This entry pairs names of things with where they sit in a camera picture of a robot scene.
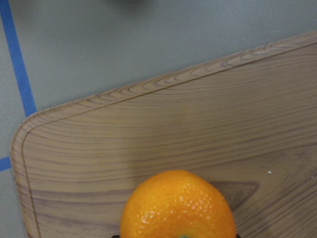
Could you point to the orange fruit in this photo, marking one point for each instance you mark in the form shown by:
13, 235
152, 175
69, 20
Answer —
176, 204

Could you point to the wooden cutting board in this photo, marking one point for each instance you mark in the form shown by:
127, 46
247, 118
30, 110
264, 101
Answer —
247, 123

